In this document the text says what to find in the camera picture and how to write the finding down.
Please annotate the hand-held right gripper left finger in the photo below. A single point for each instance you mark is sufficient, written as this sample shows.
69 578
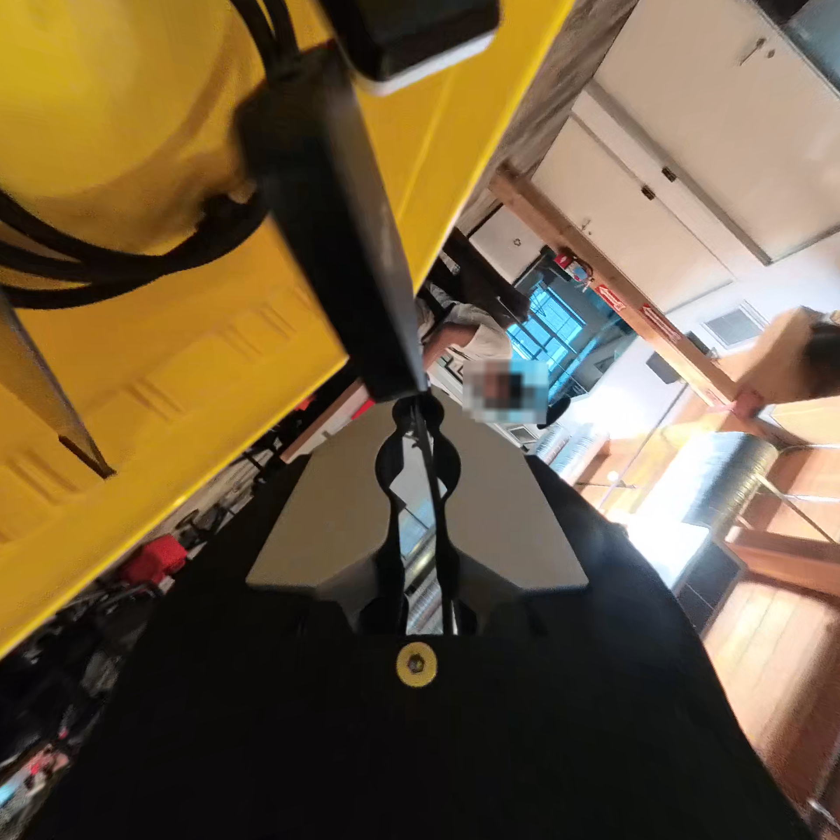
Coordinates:
321 525

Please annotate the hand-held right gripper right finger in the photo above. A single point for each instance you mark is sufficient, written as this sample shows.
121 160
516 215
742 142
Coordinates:
518 531

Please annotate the large yellow plastic bin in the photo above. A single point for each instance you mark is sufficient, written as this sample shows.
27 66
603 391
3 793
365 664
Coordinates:
131 131

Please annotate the dark hub adapter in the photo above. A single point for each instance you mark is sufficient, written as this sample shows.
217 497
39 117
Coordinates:
413 33

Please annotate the large paned window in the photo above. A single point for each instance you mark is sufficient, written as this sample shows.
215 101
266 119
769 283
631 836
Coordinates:
558 328

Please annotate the black office chair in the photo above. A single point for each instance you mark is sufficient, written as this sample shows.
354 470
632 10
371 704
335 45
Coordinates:
479 275

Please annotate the red fire extinguisher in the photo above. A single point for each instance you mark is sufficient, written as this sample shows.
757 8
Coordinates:
574 262

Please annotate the white recycling bin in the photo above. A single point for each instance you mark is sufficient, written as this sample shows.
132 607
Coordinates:
508 243

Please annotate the black bin divider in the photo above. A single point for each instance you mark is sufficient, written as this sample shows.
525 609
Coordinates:
328 229

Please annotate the white door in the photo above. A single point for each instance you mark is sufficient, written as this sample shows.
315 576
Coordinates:
722 98
623 210

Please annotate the silver air duct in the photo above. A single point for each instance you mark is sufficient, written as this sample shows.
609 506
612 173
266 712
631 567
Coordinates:
728 472

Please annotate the wooden post with red stickers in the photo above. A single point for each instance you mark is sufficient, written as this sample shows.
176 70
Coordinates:
656 334

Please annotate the wall vent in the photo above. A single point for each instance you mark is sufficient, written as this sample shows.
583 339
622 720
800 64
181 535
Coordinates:
733 325

